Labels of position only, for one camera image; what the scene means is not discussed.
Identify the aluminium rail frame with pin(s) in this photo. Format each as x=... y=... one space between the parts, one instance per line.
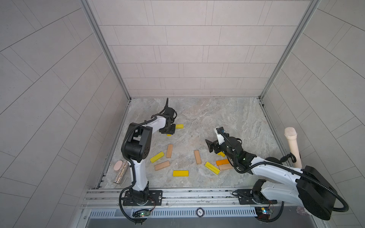
x=189 y=208

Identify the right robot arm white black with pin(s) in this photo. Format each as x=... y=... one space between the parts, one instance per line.
x=302 y=187

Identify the pink round disc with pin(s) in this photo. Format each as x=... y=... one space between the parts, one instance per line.
x=118 y=165

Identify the natural wood block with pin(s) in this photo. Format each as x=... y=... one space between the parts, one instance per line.
x=169 y=151
x=197 y=157
x=162 y=165
x=225 y=167

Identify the right circuit board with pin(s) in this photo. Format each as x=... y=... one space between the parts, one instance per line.
x=263 y=213

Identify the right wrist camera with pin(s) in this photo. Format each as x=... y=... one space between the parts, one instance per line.
x=219 y=131

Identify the left circuit board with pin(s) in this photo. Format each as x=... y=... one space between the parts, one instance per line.
x=142 y=213

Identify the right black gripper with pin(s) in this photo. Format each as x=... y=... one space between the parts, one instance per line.
x=215 y=144

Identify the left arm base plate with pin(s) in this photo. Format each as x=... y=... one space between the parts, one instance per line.
x=140 y=198

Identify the beige cylinder post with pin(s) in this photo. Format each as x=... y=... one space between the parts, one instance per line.
x=291 y=136

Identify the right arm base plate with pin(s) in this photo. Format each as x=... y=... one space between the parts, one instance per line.
x=249 y=197

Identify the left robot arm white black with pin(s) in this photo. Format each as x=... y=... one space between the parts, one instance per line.
x=136 y=147

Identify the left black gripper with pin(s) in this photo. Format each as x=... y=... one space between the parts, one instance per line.
x=171 y=132

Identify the yellow block bottom flat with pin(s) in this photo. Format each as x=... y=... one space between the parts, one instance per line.
x=180 y=173

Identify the orange block middle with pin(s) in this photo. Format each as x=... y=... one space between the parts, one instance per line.
x=222 y=162

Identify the circuit board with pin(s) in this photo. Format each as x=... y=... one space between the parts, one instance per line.
x=142 y=213
x=263 y=213

